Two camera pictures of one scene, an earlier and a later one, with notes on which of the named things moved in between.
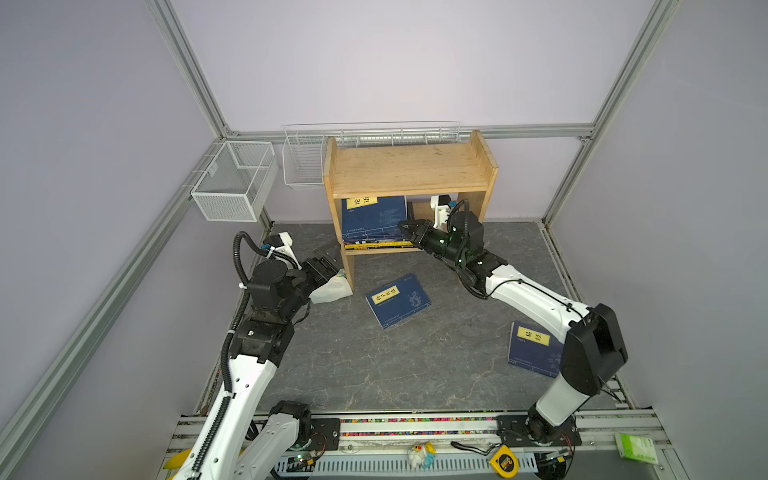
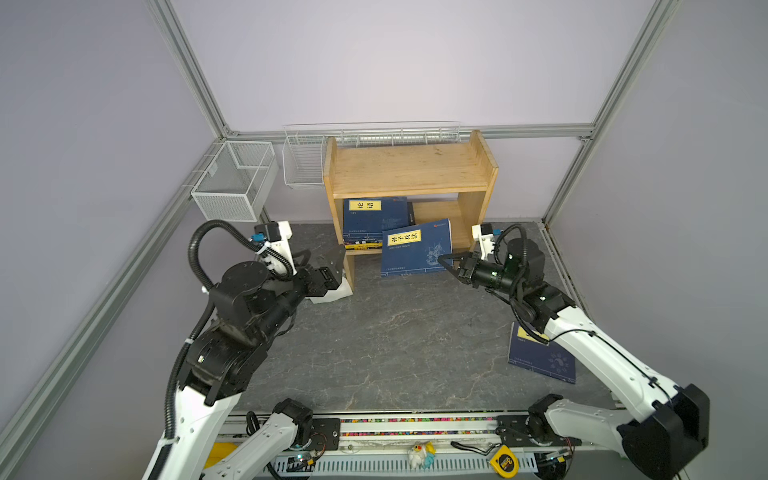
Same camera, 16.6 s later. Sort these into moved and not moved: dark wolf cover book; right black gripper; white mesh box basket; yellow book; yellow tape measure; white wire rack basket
Moved: dark wolf cover book; right black gripper
Not moved: white wire rack basket; yellow tape measure; white mesh box basket; yellow book
